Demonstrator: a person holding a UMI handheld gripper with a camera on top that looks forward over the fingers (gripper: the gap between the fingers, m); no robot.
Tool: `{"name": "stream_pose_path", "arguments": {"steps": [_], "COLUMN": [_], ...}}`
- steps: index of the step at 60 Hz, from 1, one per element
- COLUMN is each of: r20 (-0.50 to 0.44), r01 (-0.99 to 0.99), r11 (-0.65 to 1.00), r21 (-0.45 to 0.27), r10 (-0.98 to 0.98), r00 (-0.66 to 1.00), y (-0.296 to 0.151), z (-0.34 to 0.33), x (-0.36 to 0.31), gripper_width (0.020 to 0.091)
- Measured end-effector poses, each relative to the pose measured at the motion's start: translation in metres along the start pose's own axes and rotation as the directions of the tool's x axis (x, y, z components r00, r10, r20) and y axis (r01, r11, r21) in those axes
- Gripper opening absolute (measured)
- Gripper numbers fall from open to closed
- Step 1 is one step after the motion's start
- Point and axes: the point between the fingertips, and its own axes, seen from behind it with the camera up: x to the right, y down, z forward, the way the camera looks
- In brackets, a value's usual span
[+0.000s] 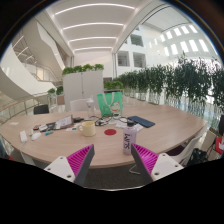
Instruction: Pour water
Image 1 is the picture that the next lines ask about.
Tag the wooden planter with plants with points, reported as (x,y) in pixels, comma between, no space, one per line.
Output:
(113,85)

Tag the white computer mouse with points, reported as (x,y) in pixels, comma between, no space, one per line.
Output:
(36,136)

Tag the white power strip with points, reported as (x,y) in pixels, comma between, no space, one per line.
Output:
(23,136)

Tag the small red black item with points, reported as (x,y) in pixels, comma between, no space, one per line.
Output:
(36,127)

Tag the green plants on cabinet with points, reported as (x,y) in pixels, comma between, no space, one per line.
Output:
(83,68)

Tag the row of green hedge plants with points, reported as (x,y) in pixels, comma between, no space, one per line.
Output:
(180,80)

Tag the white chair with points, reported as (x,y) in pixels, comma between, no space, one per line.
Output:
(188,151)
(78,105)

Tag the pale yellow mug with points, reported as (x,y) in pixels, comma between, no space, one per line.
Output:
(88,129)

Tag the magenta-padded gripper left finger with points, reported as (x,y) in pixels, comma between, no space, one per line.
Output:
(60,166)

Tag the colourful sticker sheet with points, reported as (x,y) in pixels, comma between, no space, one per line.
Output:
(71,128)

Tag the black flat case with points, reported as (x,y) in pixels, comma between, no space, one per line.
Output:
(50,126)

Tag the black bag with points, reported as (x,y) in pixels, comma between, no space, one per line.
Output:
(197,156)

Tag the ceiling light strips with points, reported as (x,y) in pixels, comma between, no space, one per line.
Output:
(93,24)

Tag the dark blue keyboard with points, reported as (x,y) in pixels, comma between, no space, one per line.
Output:
(141,121)

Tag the small teal item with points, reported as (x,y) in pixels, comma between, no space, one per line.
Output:
(49,133)

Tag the green tote bag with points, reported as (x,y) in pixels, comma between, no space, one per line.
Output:
(106,105)

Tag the flat round red coaster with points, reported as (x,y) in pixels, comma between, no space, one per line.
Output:
(110,132)

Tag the small white item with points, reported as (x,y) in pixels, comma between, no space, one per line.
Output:
(30,132)

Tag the black chair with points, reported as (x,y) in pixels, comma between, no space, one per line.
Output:
(41,109)

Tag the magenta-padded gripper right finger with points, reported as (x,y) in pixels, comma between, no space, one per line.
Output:
(165,165)

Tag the white cabinet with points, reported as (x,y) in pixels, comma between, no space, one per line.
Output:
(83,88)

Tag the glass railing with wooden handrail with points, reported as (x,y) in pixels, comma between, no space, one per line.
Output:
(20,103)

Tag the white planter with plants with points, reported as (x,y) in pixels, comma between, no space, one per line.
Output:
(55,95)

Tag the lilac bottle with black cap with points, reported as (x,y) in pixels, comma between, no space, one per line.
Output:
(129,140)

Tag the clear plastic bottle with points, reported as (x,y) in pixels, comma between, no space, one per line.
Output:
(90,108)

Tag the black charger block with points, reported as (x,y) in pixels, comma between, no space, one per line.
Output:
(78,119)

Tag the white paper slip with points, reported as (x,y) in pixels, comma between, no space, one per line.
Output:
(14,123)

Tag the white packet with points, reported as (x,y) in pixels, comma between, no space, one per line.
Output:
(120,125)

